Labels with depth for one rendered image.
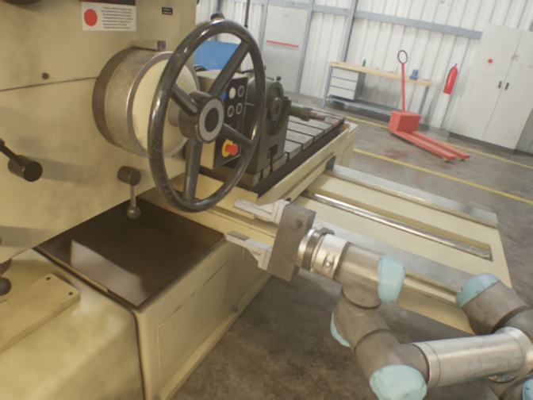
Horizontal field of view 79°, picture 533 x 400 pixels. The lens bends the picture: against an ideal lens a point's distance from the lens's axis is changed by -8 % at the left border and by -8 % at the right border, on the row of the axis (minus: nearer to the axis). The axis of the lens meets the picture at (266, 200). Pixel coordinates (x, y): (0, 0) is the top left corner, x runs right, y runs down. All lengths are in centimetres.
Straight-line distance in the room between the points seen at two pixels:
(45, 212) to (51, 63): 28
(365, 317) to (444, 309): 81
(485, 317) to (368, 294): 37
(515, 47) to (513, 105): 100
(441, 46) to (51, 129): 762
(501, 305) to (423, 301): 54
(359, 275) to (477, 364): 27
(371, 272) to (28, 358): 95
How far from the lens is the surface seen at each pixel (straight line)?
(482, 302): 92
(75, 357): 116
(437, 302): 141
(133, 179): 84
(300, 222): 60
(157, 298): 131
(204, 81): 93
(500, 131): 755
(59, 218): 79
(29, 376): 115
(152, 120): 55
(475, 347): 73
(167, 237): 153
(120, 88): 71
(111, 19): 78
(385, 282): 60
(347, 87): 730
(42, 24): 69
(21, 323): 126
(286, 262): 64
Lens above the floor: 149
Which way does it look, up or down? 28 degrees down
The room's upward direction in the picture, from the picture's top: 9 degrees clockwise
